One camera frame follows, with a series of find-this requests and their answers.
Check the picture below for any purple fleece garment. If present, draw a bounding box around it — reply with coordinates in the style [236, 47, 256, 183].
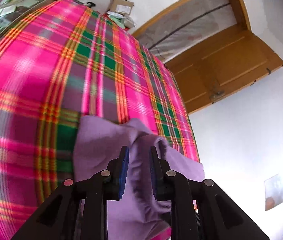
[73, 115, 204, 239]

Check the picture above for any printed cardboard box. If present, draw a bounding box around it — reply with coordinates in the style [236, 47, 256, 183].
[265, 174, 283, 211]

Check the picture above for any pink plaid bed sheet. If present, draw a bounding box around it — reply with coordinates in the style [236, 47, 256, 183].
[0, 0, 199, 239]

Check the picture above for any wooden door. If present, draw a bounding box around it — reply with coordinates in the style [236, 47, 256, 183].
[166, 24, 283, 114]

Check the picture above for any plastic door curtain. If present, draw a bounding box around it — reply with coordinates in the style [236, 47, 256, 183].
[136, 0, 237, 63]

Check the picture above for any brown cardboard box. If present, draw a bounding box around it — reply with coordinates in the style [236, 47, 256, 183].
[107, 0, 134, 16]

